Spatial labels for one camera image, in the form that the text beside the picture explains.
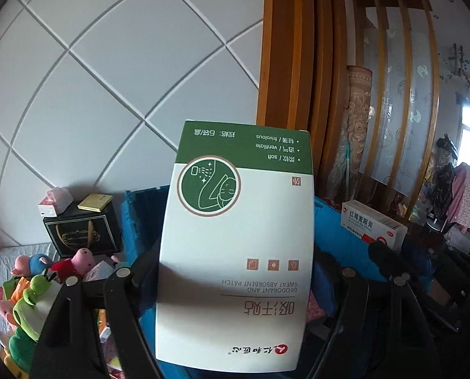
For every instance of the black gift box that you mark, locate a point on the black gift box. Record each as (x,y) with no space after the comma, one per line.
(77,233)

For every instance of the wooden partition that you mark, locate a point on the wooden partition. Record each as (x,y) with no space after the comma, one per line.
(306,67)

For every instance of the wooden frosted glass screen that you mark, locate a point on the wooden frosted glass screen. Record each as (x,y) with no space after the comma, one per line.
(396,87)

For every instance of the blue plush toy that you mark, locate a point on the blue plush toy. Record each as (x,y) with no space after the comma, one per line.
(39,262)

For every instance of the white and green box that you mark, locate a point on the white and green box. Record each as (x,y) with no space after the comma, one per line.
(235,244)

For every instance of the small pink plush toy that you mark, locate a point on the small pink plush toy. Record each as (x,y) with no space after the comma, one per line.
(21,264)

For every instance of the dark green frog plush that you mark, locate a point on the dark green frog plush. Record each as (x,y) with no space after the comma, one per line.
(21,347)

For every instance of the pink floral garment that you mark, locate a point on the pink floral garment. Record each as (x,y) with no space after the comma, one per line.
(469,193)

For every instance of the pink cloth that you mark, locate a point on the pink cloth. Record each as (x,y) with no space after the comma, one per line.
(315,312)

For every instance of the red and white medicine box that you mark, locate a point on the red and white medicine box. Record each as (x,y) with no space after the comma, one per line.
(371,221)

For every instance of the rolled carpet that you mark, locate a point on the rolled carpet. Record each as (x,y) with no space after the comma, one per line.
(355,134)

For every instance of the pink tissue box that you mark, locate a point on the pink tissue box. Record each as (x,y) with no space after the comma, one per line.
(55,201)

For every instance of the yellow sticky note pad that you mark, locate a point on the yellow sticky note pad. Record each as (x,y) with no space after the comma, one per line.
(94,202)

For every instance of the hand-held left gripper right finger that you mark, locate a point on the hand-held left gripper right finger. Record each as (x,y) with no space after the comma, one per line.
(351,304)

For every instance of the blue plastic crate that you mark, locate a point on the blue plastic crate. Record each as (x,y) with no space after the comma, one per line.
(140,229)

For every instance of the pink pig plush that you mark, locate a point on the pink pig plush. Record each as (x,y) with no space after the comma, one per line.
(83,258)

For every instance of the light green frog plush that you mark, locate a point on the light green frog plush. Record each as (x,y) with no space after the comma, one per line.
(33,300)

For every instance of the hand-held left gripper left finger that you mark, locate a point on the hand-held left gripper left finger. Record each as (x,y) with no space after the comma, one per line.
(116,304)

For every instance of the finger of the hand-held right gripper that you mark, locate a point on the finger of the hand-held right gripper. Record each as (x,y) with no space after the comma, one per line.
(384,254)

